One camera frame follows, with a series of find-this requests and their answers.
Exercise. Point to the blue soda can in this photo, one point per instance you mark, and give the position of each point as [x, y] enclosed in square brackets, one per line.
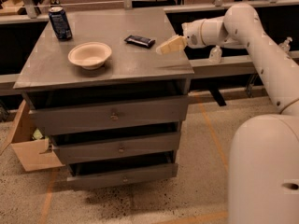
[60, 24]

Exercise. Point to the bottom grey drawer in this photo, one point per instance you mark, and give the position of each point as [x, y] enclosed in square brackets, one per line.
[124, 177]

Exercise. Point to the middle grey drawer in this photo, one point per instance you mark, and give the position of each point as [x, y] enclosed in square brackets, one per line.
[117, 148]

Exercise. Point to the clear sanitizer bottle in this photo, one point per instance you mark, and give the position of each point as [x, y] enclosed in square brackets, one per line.
[215, 54]

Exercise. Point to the grey drawer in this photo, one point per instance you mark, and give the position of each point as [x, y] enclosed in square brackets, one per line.
[124, 177]
[117, 148]
[105, 116]

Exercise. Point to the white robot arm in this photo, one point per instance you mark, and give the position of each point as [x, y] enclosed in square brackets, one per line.
[263, 163]

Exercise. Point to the grey metal railing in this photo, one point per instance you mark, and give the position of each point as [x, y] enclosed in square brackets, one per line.
[124, 3]

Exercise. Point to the brown cardboard box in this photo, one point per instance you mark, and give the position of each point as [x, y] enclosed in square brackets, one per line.
[33, 154]

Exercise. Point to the dark blueberry rxbar wrapper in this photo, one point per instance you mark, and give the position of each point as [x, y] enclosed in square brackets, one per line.
[140, 41]

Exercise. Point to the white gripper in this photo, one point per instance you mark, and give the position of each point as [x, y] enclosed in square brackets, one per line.
[192, 34]

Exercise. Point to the white paper bowl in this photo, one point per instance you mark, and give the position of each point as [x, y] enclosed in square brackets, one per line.
[90, 55]

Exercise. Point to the top grey drawer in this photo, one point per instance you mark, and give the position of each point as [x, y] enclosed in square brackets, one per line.
[105, 116]

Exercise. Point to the grey drawer cabinet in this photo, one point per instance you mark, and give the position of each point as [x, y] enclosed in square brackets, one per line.
[49, 80]

